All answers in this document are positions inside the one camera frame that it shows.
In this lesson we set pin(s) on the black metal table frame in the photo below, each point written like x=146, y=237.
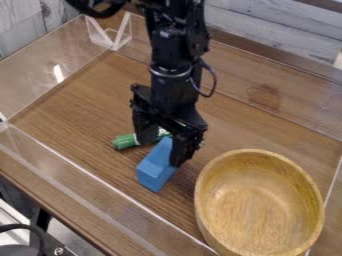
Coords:
x=52, y=247

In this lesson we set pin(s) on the clear acrylic enclosure wall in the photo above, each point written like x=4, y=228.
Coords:
x=64, y=94

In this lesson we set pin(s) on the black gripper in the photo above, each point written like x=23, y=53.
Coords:
x=166, y=105

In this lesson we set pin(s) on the blue rectangular block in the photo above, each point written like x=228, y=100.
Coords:
x=154, y=170

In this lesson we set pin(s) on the brown wooden bowl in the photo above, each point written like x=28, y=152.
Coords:
x=258, y=205

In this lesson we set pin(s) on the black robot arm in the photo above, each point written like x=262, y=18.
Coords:
x=175, y=26

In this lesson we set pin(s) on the green Expo marker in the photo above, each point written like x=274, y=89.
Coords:
x=126, y=141

